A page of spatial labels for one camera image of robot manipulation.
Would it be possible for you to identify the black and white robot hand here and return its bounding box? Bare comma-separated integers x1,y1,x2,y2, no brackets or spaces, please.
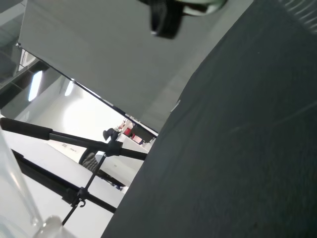
138,0,229,40

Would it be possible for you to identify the pale grey board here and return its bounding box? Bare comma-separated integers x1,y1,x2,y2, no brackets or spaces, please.
17,0,255,133

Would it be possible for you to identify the grey cloth clip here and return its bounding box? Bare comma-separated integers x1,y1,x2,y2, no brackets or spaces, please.
170,99,182,113

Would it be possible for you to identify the black bench cloth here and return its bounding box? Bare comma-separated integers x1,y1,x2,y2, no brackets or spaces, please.
100,0,317,238

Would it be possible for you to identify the black tripod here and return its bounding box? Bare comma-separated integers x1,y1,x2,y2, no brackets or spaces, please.
0,117,149,227

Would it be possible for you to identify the clear plastic funnel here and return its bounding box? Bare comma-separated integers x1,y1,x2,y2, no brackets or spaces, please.
0,127,40,238

